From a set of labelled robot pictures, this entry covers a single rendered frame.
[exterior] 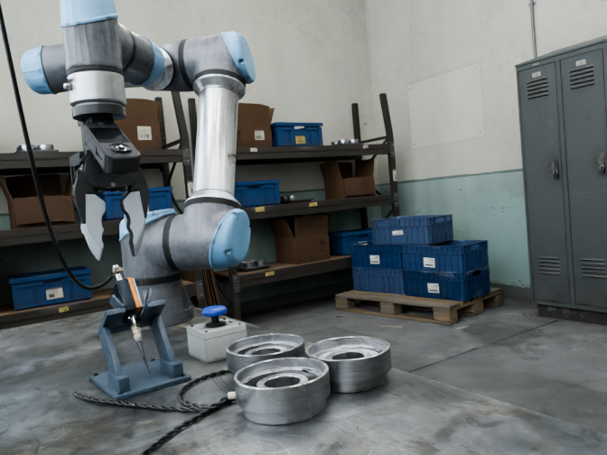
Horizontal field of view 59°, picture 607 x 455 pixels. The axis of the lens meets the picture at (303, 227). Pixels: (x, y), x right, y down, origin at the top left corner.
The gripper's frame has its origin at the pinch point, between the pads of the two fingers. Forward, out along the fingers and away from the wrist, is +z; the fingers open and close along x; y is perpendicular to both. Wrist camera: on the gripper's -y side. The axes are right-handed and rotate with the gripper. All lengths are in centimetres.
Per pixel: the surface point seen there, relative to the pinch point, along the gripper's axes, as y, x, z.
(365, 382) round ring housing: -29.6, -17.7, 17.3
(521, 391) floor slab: 74, -208, 97
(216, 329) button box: -3.0, -12.3, 13.7
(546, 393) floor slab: 65, -214, 97
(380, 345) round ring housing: -26.1, -23.9, 14.9
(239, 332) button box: -3.7, -15.8, 14.8
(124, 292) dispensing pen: -1.9, 0.4, 6.0
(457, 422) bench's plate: -42.5, -17.7, 18.4
